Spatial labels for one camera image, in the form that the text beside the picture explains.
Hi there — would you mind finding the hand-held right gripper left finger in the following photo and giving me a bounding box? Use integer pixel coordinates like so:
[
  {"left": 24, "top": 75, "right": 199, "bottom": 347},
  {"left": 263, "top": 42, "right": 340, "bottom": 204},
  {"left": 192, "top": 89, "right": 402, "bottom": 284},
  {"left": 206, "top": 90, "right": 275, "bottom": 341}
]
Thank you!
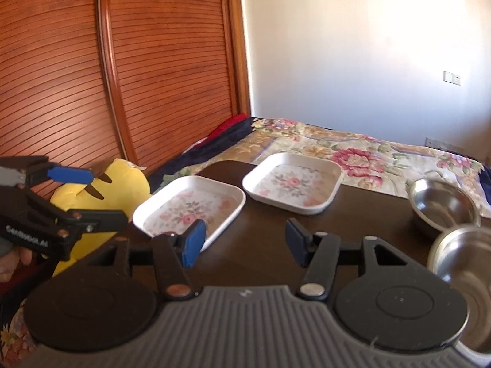
[{"left": 82, "top": 218, "right": 208, "bottom": 301}]

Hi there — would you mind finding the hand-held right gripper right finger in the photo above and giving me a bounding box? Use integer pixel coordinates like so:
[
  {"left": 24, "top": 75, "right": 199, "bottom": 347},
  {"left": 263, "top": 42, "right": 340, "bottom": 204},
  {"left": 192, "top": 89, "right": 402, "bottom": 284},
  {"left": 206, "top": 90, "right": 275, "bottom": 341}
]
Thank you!
[{"left": 285, "top": 218, "right": 423, "bottom": 301}]

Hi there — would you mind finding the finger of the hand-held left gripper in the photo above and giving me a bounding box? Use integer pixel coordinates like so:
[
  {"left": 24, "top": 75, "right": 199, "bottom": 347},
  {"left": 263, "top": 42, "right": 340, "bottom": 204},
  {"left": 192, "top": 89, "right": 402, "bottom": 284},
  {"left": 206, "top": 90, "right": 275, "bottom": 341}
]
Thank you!
[
  {"left": 15, "top": 185, "right": 129, "bottom": 238},
  {"left": 0, "top": 156, "right": 94, "bottom": 188}
]

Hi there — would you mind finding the white floral square plate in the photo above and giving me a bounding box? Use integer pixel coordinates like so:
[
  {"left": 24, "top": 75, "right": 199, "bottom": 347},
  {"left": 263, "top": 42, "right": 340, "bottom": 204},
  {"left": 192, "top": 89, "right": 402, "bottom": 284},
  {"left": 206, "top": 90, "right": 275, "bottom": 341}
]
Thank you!
[
  {"left": 132, "top": 175, "right": 246, "bottom": 251},
  {"left": 242, "top": 152, "right": 343, "bottom": 215}
]

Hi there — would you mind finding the stainless steel bowl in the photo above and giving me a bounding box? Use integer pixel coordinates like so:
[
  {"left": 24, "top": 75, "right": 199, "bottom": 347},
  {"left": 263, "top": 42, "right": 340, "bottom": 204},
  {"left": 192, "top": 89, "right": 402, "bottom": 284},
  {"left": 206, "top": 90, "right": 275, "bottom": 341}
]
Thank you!
[
  {"left": 427, "top": 225, "right": 491, "bottom": 355},
  {"left": 407, "top": 178, "right": 482, "bottom": 238}
]

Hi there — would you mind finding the person's left hand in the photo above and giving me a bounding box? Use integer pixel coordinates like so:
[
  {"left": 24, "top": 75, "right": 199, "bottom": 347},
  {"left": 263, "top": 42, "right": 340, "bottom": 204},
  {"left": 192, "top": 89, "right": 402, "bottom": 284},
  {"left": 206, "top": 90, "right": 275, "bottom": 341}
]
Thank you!
[{"left": 0, "top": 246, "right": 35, "bottom": 282}]

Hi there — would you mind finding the yellow plush toy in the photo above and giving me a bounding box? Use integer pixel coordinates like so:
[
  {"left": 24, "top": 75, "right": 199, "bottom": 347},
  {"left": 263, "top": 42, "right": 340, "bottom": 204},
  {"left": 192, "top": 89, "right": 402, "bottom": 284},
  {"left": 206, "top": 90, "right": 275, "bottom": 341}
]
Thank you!
[{"left": 50, "top": 157, "right": 152, "bottom": 277}]

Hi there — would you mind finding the floral patterned cloth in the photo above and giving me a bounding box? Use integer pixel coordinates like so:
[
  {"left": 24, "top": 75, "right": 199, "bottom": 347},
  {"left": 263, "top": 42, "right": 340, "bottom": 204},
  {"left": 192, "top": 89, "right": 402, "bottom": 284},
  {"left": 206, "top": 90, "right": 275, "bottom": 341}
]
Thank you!
[{"left": 0, "top": 307, "right": 37, "bottom": 358}]

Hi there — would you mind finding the floral blanket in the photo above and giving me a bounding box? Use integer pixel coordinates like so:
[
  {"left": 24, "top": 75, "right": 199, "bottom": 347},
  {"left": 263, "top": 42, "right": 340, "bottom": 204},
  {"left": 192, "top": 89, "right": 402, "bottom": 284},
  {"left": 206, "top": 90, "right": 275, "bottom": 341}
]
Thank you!
[{"left": 151, "top": 117, "right": 491, "bottom": 219}]

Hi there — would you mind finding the louvered wooden wardrobe door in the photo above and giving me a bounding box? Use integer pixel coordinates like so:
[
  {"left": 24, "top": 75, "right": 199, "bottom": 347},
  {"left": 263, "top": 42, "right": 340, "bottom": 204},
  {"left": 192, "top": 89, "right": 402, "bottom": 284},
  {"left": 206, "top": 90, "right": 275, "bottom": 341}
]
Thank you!
[
  {"left": 98, "top": 0, "right": 240, "bottom": 175},
  {"left": 0, "top": 0, "right": 133, "bottom": 204}
]

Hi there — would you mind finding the red cloth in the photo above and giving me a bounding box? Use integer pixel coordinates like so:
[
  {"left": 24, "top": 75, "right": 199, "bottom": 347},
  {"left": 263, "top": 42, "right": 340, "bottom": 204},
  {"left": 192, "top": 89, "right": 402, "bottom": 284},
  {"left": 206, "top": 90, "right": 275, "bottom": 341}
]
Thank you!
[{"left": 205, "top": 113, "right": 248, "bottom": 147}]

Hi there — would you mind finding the wooden panelled door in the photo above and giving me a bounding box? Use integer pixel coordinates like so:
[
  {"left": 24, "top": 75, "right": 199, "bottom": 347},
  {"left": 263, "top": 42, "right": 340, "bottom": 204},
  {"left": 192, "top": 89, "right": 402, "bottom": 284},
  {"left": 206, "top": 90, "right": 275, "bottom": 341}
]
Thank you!
[{"left": 224, "top": 0, "right": 253, "bottom": 117}]

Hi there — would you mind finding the wall outlet strip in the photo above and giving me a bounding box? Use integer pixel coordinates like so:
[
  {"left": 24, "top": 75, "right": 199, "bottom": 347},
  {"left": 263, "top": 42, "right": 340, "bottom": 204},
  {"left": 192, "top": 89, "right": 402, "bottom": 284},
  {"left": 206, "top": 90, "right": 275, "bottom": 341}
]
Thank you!
[{"left": 425, "top": 137, "right": 463, "bottom": 152}]

